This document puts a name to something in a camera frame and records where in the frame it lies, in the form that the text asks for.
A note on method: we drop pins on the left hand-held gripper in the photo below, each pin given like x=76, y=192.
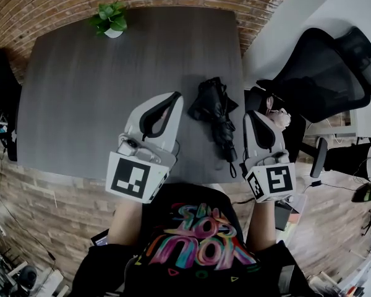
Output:
x=130, y=178

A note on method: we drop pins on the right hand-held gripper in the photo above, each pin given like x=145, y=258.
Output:
x=276, y=179

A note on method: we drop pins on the black umbrella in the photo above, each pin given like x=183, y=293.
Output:
x=218, y=113

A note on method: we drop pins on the person's right forearm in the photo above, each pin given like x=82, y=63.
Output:
x=262, y=227

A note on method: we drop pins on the person's left forearm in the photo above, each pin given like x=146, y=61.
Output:
x=125, y=224

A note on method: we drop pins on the pink and white plush toy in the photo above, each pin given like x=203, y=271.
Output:
x=279, y=117

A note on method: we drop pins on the dark grey wooden table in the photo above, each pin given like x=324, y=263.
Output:
x=96, y=88

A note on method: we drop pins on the black power adapter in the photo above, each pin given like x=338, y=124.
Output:
x=315, y=183

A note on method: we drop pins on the black mesh office chair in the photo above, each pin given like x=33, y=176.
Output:
x=324, y=79

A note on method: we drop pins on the black box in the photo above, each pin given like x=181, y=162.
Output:
x=283, y=218

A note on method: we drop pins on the green plant in white pot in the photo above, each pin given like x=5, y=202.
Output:
x=111, y=18

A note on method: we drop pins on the black and green bag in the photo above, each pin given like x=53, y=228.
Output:
x=368, y=193

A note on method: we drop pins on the dark laptop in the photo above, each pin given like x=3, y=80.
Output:
x=100, y=238

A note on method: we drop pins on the black t-shirt with colourful print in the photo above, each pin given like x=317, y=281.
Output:
x=198, y=243

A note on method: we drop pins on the black padded chair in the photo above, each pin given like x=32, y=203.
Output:
x=3, y=104

